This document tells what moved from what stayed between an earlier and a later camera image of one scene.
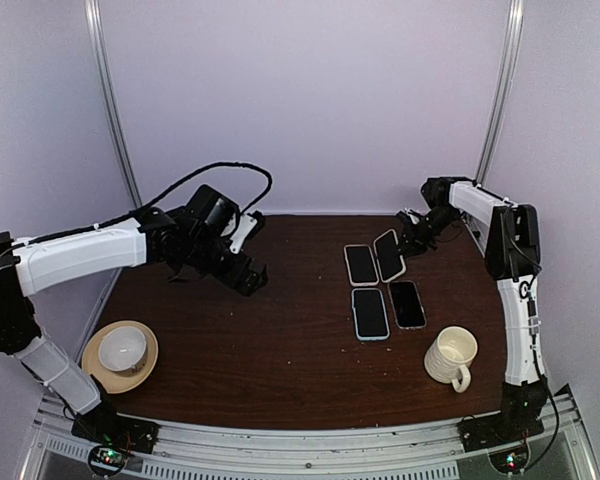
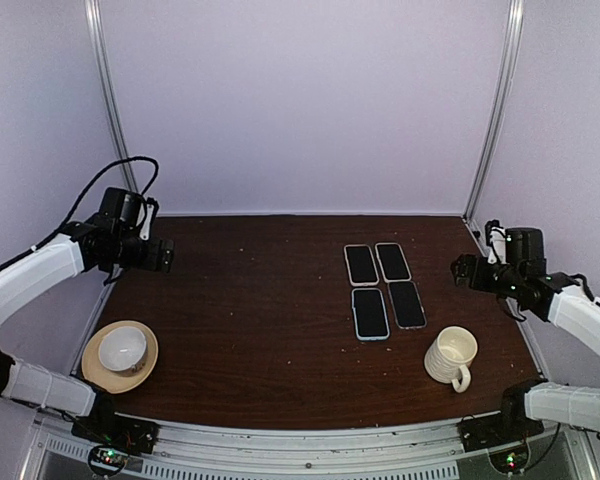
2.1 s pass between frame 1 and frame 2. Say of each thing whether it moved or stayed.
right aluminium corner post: stayed
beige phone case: moved
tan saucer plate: stayed
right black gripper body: moved
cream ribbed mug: stayed
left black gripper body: moved
